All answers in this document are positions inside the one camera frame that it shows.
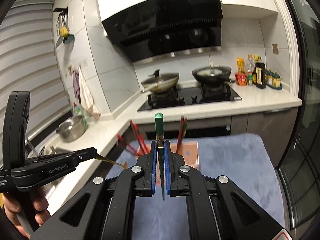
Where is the black gas stove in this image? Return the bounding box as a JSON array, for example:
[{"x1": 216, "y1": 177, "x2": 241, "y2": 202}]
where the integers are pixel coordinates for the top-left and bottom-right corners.
[{"x1": 138, "y1": 83, "x2": 242, "y2": 112}]

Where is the black range hood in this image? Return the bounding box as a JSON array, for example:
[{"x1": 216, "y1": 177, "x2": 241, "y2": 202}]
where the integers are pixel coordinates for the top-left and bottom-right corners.
[{"x1": 102, "y1": 0, "x2": 223, "y2": 62}]

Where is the sink faucet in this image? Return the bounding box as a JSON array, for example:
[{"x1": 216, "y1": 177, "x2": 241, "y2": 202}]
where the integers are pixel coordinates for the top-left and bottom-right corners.
[{"x1": 39, "y1": 146, "x2": 57, "y2": 156}]

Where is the grey blue fleece mat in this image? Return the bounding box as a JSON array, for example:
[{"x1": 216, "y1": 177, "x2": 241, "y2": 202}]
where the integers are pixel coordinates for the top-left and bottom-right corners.
[{"x1": 106, "y1": 132, "x2": 286, "y2": 240}]

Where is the wok with lid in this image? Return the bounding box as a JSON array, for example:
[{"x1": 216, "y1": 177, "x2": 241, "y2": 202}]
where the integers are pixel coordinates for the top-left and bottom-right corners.
[{"x1": 141, "y1": 69, "x2": 180, "y2": 93}]

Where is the black frying pan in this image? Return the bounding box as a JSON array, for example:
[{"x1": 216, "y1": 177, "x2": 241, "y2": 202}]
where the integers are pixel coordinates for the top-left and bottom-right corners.
[{"x1": 192, "y1": 66, "x2": 234, "y2": 86}]

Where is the left hand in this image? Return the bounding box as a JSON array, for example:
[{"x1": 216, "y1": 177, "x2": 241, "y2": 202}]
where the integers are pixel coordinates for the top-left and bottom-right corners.
[{"x1": 2, "y1": 187, "x2": 51, "y2": 239}]

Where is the green chopstick gold band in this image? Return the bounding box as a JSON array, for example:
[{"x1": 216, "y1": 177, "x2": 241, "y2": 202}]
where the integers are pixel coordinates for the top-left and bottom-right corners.
[{"x1": 155, "y1": 113, "x2": 165, "y2": 200}]

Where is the gold flower spoon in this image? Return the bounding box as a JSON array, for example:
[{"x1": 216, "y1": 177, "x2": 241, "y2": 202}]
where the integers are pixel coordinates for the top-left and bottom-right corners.
[{"x1": 95, "y1": 154, "x2": 128, "y2": 170}]

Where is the dark green chopstick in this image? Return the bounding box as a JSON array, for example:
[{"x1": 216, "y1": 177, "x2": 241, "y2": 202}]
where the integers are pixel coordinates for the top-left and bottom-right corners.
[{"x1": 181, "y1": 122, "x2": 187, "y2": 138}]

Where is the pink perforated utensil basket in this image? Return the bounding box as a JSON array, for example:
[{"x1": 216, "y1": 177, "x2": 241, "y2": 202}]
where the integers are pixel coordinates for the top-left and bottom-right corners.
[{"x1": 137, "y1": 140, "x2": 199, "y2": 170}]

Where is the maroon chopstick gold band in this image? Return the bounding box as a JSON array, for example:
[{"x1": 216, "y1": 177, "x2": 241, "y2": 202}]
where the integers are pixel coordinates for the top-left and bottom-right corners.
[{"x1": 176, "y1": 116, "x2": 187, "y2": 153}]

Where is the yellow snack packet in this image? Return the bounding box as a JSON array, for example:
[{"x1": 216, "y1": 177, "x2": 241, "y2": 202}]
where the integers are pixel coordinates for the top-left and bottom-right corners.
[{"x1": 236, "y1": 57, "x2": 245, "y2": 74}]

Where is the bright red chopstick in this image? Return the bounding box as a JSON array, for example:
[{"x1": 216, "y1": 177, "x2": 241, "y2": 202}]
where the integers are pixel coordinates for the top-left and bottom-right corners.
[{"x1": 117, "y1": 140, "x2": 138, "y2": 157}]

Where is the seasoning jar rack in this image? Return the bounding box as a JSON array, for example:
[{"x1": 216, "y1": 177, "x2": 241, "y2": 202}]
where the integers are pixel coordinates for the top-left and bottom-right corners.
[{"x1": 265, "y1": 69, "x2": 281, "y2": 90}]

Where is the dark soy sauce bottle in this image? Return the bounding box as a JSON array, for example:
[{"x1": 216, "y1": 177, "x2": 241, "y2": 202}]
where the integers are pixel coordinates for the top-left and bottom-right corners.
[{"x1": 255, "y1": 57, "x2": 266, "y2": 89}]

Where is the hanging dish cloth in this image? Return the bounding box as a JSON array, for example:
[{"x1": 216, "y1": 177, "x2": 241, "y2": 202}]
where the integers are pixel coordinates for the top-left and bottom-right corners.
[{"x1": 78, "y1": 67, "x2": 101, "y2": 120}]

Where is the red instant noodle cup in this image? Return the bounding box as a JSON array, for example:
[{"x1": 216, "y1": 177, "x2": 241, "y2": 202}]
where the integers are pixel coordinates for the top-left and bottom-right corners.
[{"x1": 235, "y1": 73, "x2": 248, "y2": 86}]

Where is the green dish soap bottle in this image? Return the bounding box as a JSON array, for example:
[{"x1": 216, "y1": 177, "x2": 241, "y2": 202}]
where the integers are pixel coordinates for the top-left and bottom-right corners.
[{"x1": 73, "y1": 102, "x2": 87, "y2": 126}]

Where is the steel pot by sink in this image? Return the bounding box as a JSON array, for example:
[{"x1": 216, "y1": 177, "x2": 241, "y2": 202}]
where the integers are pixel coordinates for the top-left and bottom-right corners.
[{"x1": 56, "y1": 115, "x2": 86, "y2": 142}]

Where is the clear oil bottle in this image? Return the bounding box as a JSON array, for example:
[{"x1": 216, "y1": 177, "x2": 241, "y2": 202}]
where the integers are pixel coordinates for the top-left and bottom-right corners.
[{"x1": 245, "y1": 54, "x2": 254, "y2": 73}]

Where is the hanging yellow green brush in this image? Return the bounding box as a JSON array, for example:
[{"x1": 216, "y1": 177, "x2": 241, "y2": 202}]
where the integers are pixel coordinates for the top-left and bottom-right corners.
[{"x1": 56, "y1": 12, "x2": 74, "y2": 47}]

